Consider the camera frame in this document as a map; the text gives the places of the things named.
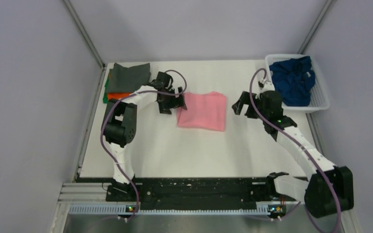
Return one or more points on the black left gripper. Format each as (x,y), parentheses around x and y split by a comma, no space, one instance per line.
(176,102)

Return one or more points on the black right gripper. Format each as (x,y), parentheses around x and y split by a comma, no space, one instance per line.
(244,99)

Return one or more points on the pink t shirt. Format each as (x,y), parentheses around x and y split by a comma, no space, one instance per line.
(204,111)

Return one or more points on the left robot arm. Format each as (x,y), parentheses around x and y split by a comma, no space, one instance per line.
(119,124)

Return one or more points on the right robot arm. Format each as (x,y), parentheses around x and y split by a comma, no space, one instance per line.
(327,186)

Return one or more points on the blue t shirt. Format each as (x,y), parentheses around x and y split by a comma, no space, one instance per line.
(294,80)

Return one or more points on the white plastic basket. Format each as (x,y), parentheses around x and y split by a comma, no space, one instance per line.
(319,96)

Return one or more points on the grey folded t shirt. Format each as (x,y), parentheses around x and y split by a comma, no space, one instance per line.
(139,75)

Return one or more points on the orange folded t shirt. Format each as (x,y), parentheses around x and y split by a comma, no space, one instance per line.
(117,96)

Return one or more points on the green folded t shirt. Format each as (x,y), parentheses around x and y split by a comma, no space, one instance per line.
(105,97)

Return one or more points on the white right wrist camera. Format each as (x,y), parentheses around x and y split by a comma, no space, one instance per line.
(265,85)

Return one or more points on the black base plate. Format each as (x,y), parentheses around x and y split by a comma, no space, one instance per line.
(195,194)

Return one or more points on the white cable duct rail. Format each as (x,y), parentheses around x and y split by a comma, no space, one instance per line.
(122,209)

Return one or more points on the right aluminium frame post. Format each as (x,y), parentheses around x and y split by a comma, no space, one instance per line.
(328,5)

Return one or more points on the aluminium frame post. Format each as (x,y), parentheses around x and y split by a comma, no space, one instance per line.
(328,5)
(68,5)

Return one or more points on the left aluminium frame post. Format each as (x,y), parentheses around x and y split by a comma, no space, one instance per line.
(68,5)

